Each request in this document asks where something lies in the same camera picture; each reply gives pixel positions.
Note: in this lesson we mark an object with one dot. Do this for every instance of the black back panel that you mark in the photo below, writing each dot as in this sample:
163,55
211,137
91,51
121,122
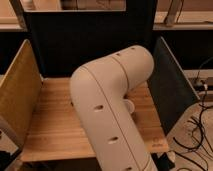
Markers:
63,41

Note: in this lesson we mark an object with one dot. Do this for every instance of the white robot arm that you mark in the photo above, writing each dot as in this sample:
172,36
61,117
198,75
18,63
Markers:
97,91

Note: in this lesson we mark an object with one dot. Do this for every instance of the black panel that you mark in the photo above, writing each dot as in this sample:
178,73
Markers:
63,41
170,89

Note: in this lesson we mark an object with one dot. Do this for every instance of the black right side panel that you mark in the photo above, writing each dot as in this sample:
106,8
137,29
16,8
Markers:
170,89

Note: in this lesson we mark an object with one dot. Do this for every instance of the left wooden side panel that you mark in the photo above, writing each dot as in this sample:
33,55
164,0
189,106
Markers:
19,91

